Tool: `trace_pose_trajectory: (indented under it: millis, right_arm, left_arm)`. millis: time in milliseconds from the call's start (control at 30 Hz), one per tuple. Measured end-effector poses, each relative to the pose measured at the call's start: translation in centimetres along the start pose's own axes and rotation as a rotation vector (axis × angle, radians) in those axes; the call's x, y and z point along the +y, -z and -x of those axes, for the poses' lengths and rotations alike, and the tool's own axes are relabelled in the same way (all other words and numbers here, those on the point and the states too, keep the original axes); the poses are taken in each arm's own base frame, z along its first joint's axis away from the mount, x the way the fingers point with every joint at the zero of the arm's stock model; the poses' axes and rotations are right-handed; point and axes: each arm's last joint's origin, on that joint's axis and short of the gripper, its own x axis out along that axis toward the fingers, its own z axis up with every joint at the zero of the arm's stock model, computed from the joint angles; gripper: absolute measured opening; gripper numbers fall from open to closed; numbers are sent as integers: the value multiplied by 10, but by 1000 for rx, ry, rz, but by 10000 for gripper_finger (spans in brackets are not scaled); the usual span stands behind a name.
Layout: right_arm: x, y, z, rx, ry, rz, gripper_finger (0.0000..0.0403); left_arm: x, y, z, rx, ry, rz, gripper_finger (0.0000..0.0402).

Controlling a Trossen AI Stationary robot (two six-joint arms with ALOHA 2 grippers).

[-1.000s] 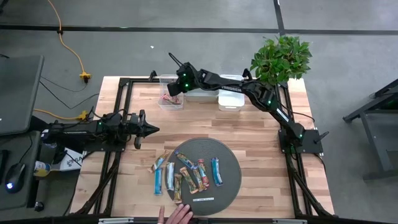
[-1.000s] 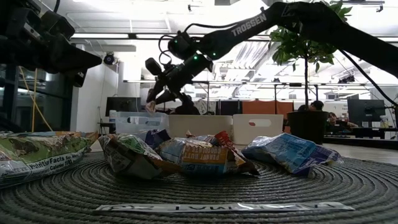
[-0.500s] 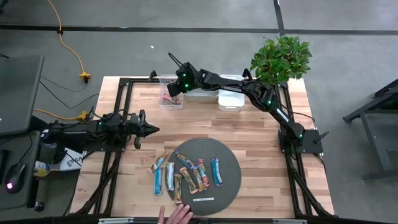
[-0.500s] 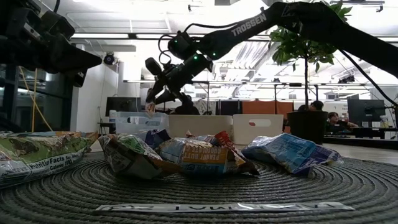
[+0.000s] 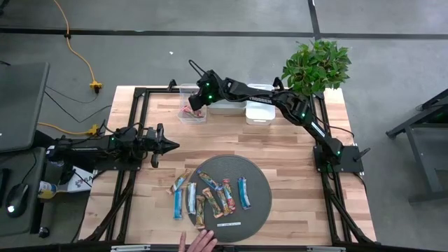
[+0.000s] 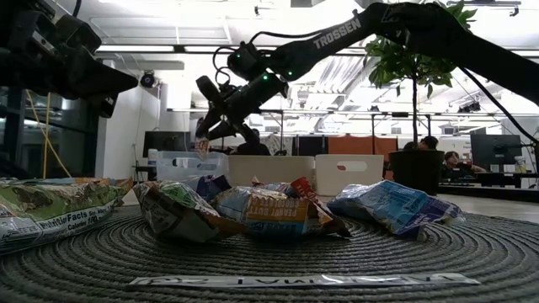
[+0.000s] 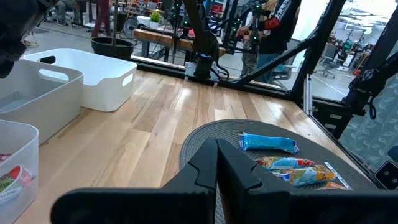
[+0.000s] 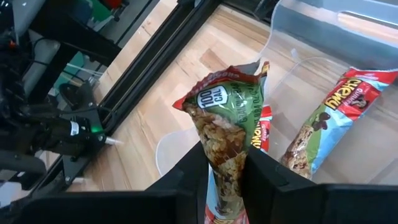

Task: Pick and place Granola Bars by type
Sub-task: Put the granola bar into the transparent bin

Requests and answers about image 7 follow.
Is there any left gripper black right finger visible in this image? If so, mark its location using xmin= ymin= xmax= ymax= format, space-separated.
xmin=217 ymin=138 xmax=398 ymax=224

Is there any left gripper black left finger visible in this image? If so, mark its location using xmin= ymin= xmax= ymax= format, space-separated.
xmin=51 ymin=137 xmax=218 ymax=224

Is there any orange green granola bar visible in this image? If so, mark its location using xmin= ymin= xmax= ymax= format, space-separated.
xmin=317 ymin=180 xmax=348 ymax=191

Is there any blue granola bar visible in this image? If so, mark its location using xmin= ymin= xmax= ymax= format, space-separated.
xmin=238 ymin=131 xmax=300 ymax=156

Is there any red chocolate chip granola bar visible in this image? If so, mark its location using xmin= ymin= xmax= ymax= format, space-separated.
xmin=0 ymin=164 xmax=34 ymax=206

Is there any multicolour granola bar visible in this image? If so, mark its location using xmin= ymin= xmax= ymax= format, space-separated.
xmin=272 ymin=161 xmax=353 ymax=190
xmin=255 ymin=156 xmax=317 ymax=171

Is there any person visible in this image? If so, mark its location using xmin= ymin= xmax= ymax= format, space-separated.
xmin=55 ymin=0 xmax=80 ymax=27
xmin=90 ymin=0 xmax=112 ymax=39
xmin=235 ymin=0 xmax=302 ymax=84

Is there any white plastic bin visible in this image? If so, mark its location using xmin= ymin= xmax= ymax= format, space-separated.
xmin=22 ymin=47 xmax=138 ymax=113
xmin=0 ymin=58 xmax=85 ymax=146

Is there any round grey woven placemat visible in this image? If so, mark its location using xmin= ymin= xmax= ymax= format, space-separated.
xmin=179 ymin=119 xmax=379 ymax=224

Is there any leaf patterned panel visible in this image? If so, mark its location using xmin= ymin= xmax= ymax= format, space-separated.
xmin=338 ymin=73 xmax=398 ymax=174

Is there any potted green tree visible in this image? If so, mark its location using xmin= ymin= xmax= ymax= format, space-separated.
xmin=90 ymin=0 xmax=135 ymax=62

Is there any grey floor fan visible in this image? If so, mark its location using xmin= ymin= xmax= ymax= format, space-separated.
xmin=122 ymin=17 xmax=140 ymax=40

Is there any clear plastic bin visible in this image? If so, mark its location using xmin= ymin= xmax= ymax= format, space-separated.
xmin=0 ymin=119 xmax=40 ymax=224

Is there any blue office chair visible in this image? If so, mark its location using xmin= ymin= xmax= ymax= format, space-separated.
xmin=269 ymin=63 xmax=298 ymax=90

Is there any small potted plant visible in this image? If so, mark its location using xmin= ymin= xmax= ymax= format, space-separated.
xmin=149 ymin=10 xmax=162 ymax=30

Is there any wooden workbench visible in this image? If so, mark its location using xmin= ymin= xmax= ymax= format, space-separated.
xmin=132 ymin=28 xmax=227 ymax=63

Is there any grey office chair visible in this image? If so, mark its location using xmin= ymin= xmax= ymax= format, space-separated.
xmin=313 ymin=43 xmax=340 ymax=79

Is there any black table-level camera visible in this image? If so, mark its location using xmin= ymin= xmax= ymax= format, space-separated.
xmin=374 ymin=145 xmax=398 ymax=191

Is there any silver aluminium bracket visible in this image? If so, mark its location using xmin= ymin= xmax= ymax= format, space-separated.
xmin=303 ymin=73 xmax=313 ymax=116

